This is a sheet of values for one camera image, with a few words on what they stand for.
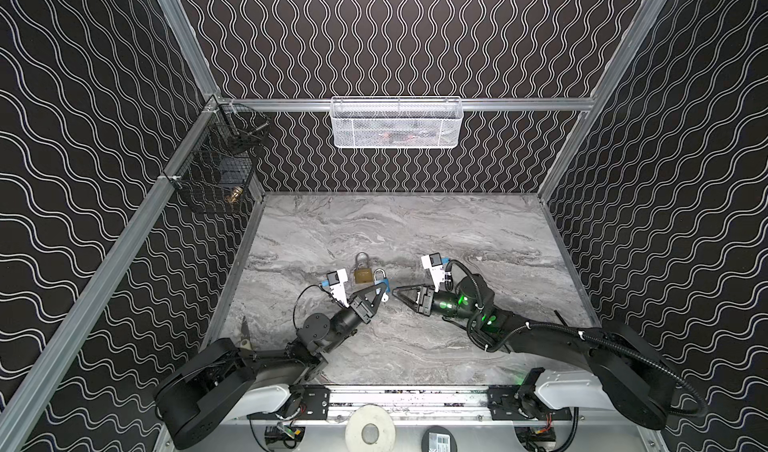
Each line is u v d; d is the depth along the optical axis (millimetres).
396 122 606
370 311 691
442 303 675
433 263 703
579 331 479
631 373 423
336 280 702
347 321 680
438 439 688
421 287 688
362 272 979
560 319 884
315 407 734
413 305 689
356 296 687
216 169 940
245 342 835
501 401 745
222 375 482
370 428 716
